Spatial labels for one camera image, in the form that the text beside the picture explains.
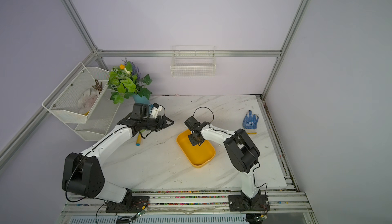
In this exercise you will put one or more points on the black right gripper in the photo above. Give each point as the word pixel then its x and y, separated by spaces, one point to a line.
pixel 193 142

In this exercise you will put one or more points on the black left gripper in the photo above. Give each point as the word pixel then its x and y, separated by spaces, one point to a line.
pixel 165 123

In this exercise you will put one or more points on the yellow plastic storage box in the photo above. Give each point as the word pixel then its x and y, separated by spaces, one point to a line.
pixel 198 155

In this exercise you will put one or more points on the green shovel with yellow handle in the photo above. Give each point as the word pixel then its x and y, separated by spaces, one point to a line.
pixel 139 139

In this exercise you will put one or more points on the blue dotted work glove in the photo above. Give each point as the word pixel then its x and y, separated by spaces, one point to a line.
pixel 250 121

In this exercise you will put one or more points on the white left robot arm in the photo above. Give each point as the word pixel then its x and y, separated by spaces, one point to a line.
pixel 83 174

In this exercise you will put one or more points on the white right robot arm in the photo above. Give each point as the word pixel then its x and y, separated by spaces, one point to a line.
pixel 242 151

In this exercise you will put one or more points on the teal vase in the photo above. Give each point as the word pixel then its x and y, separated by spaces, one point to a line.
pixel 140 99

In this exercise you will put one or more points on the green artificial plant bouquet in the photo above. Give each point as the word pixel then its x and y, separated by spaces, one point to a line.
pixel 125 80

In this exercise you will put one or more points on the brown dried twig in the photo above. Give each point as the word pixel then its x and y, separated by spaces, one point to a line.
pixel 98 86

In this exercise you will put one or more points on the white cloth in shelf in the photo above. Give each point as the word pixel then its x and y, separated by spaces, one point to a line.
pixel 87 100

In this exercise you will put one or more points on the white two-tier mesh shelf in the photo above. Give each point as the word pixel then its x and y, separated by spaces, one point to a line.
pixel 62 103

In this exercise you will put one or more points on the aluminium frame rail structure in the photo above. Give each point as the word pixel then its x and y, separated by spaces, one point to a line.
pixel 41 45

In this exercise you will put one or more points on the white wire wall basket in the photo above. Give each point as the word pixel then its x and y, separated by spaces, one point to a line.
pixel 193 61

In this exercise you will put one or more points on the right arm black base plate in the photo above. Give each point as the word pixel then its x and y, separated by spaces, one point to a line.
pixel 240 202

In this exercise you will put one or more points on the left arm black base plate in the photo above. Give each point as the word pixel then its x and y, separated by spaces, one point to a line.
pixel 130 204

